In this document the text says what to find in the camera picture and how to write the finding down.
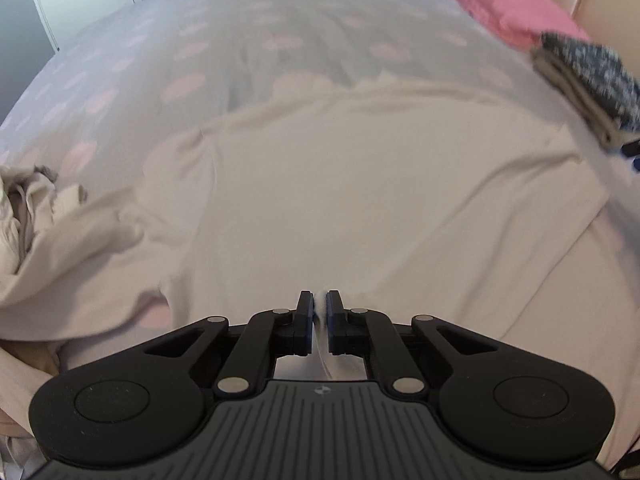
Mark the bed with pink-dotted sheet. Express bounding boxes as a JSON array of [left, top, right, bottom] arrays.
[[0, 0, 640, 478]]

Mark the beige crumpled garment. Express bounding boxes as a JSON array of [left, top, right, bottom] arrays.
[[0, 164, 63, 281]]

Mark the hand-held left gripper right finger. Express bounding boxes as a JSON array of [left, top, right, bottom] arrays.
[[326, 290, 501, 400]]

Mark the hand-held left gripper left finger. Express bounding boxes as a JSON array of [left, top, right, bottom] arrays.
[[145, 290, 317, 397]]

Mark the white garment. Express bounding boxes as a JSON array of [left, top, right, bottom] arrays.
[[52, 184, 90, 218]]

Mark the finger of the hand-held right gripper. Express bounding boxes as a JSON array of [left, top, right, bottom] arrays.
[[620, 140, 640, 173]]

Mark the cream long-sleeved shirt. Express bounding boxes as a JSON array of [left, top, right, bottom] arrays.
[[0, 77, 608, 386]]

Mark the dark floral folded garment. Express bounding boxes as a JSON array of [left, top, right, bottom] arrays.
[[540, 31, 640, 133]]

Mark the pink pillow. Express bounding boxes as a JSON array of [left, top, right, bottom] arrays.
[[402, 0, 593, 53]]

